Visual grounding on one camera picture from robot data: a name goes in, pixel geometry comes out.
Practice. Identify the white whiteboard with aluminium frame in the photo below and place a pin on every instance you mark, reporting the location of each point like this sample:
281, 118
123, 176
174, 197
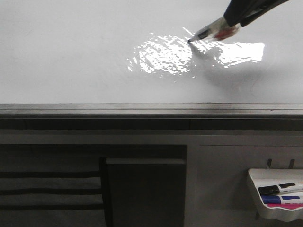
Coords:
132, 58

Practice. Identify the white wavy-edged marker tray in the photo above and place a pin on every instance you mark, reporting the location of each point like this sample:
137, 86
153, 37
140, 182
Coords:
266, 177

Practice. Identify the pink highlighter marker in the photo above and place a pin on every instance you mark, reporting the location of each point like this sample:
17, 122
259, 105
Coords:
285, 206

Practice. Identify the black capped whiteboard marker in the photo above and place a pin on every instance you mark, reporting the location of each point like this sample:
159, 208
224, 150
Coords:
285, 188

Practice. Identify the white whiteboard marker with tape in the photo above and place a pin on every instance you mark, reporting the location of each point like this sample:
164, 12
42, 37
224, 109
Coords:
218, 30

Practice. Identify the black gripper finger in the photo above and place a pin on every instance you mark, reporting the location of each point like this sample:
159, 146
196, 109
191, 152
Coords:
238, 12
260, 9

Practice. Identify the grey black striped fabric panel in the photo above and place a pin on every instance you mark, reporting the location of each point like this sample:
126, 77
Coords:
54, 199

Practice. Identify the blue capped whiteboard marker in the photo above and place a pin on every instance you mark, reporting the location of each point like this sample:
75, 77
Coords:
281, 199

